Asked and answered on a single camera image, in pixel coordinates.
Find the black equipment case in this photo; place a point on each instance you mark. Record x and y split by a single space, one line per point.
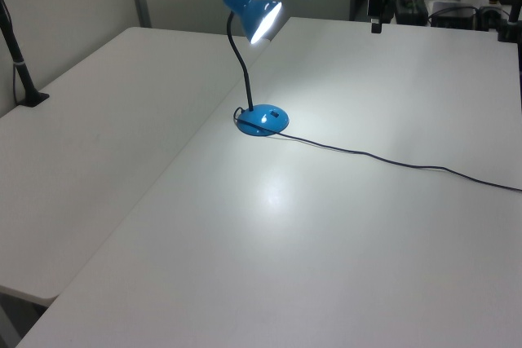
412 10

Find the black clamped camera stand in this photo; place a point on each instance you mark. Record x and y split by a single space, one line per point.
510 26

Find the black electronics box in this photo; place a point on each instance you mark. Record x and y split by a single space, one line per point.
452 16

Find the black pole stand with base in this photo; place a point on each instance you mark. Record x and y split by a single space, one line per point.
23 77

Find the dark robot gripper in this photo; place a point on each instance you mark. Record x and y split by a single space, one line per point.
379 3

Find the blue gooseneck desk lamp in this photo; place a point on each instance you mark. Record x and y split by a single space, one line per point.
261 120

